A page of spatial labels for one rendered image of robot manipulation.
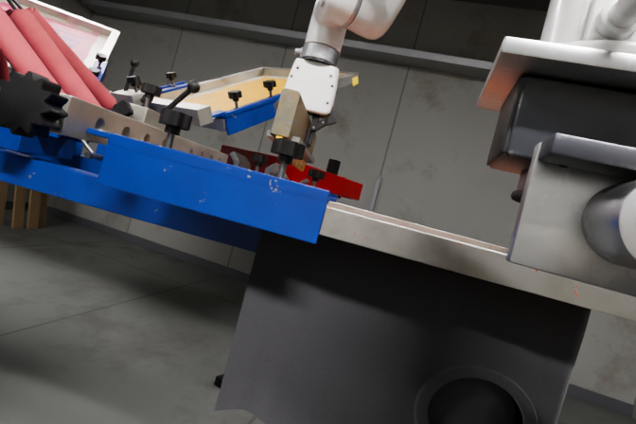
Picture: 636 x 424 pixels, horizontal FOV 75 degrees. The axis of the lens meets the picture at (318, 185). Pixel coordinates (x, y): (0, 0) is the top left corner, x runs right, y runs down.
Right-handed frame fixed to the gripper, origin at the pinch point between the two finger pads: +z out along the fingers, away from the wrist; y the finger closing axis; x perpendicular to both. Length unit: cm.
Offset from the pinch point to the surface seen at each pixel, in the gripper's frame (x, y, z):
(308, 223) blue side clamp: -30.1, 8.3, 13.8
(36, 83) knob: -38.1, -24.8, 6.0
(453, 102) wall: 278, 83, -96
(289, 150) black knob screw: -29.5, 3.5, 5.5
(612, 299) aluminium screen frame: -29, 47, 13
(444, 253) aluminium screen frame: -29.1, 25.8, 13.0
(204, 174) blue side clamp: -30.1, -6.2, 11.2
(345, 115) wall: 296, -5, -66
